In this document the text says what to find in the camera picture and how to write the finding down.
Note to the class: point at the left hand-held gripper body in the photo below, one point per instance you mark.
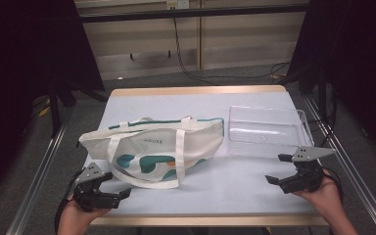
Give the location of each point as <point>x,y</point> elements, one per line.
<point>91,199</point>

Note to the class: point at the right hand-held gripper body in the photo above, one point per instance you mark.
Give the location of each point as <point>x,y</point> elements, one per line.
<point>306,179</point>

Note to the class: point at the clear plastic tray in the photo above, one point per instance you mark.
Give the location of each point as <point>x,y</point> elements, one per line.
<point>267,133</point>

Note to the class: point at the white canvas tote bag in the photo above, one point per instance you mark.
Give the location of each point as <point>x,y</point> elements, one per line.
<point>156,143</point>

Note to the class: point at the person's left hand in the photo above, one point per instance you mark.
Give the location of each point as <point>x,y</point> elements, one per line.
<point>75,222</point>

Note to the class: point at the person's right hand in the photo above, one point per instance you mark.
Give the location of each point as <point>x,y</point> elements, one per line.
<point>328,202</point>

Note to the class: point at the dark curtain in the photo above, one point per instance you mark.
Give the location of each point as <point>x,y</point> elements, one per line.
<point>359,58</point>
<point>19,65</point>

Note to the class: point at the black horizontal bar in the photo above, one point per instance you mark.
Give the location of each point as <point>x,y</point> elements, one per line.
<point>192,13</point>

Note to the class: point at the wall power outlet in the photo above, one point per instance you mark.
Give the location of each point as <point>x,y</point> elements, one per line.
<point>178,4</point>

